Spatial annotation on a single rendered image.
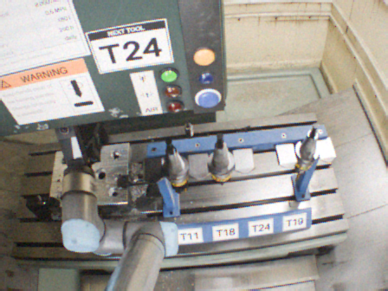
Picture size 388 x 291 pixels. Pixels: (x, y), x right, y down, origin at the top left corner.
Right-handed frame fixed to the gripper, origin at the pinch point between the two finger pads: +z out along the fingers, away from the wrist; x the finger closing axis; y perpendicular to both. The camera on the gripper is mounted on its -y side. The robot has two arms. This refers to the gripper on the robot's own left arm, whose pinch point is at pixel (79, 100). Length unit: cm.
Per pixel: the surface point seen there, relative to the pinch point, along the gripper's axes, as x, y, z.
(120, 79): 16.8, -25.4, -21.4
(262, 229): 42, 44, -26
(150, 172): 13.5, 15.7, -14.0
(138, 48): 20.2, -30.3, -21.6
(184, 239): 17, 44, -24
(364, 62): 103, 38, 31
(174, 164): 19.9, 11.4, -15.4
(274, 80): 76, 84, 65
